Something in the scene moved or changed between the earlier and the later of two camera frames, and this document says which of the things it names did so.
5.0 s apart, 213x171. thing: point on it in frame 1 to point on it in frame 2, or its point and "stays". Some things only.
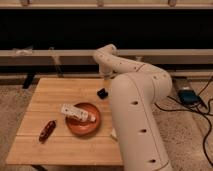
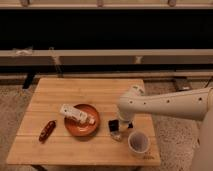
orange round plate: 83,127 stays
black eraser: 102,93 to 113,125
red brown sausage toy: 47,131 stays
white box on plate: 80,114 stays
